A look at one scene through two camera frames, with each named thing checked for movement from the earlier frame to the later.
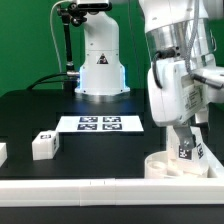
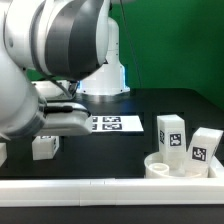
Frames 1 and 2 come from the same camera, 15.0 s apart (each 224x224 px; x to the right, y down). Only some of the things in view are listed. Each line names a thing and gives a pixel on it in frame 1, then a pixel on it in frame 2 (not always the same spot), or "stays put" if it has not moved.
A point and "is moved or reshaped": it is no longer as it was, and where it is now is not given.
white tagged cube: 179,161 is moved or reshaped
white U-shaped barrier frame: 114,191 stays put
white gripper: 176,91 → 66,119
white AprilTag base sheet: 100,123 stays put
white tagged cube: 45,145 stays put
